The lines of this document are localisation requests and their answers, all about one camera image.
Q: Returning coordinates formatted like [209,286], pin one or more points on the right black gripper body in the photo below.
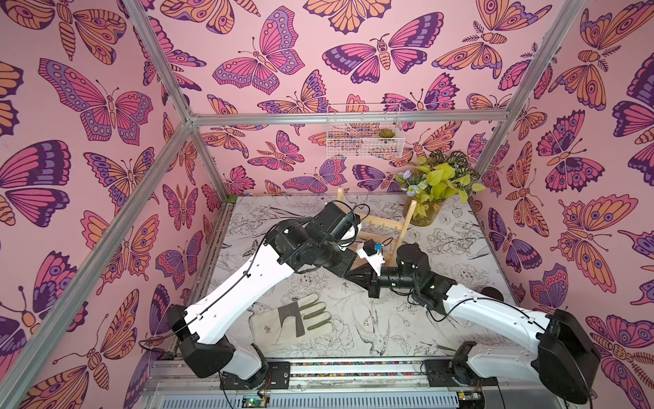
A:
[375,283]

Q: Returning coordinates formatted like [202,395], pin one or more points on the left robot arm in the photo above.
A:
[321,241]

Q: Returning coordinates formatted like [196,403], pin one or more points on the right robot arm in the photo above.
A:
[553,348]

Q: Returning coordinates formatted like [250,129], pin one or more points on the wooden jewelry display stand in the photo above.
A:
[388,232]

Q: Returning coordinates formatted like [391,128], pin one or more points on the white green work glove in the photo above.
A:
[291,324]

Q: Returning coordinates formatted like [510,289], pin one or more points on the potted green plant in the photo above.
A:
[435,179]

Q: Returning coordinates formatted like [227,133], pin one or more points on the small succulent in basket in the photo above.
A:
[386,133]

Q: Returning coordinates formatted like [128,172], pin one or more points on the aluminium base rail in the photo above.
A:
[388,382]

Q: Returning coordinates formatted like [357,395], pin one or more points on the white wire basket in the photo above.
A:
[354,134]

